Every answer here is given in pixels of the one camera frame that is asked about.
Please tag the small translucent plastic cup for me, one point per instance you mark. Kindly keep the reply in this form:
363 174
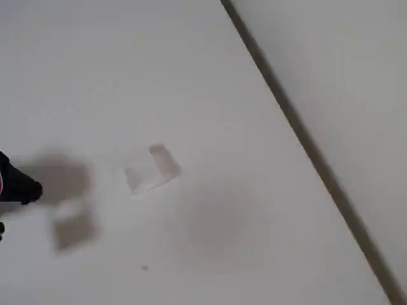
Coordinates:
149 173

